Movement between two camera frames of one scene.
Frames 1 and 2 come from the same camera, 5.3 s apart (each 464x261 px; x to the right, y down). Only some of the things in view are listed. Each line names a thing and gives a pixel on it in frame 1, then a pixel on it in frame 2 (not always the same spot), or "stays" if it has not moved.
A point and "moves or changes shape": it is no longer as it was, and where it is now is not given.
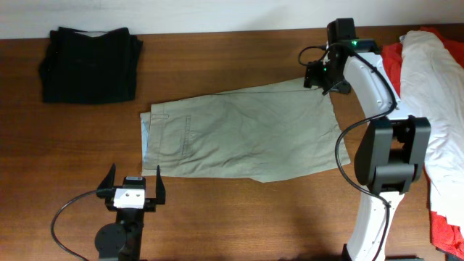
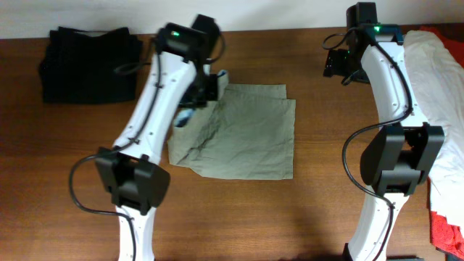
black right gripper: [314, 77] -> [335, 66]
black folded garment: [78, 69] stays
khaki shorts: [266, 132] moves or changes shape
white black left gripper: [106, 190] -> [202, 101]
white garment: [432, 87] stays
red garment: [445, 235] stays
